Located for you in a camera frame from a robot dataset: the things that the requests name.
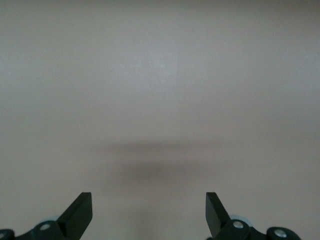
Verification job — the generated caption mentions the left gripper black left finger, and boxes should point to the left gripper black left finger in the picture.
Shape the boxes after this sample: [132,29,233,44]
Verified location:
[0,191,93,240]

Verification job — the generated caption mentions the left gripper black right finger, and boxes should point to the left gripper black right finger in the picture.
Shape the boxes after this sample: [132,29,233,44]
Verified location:
[205,191,302,240]

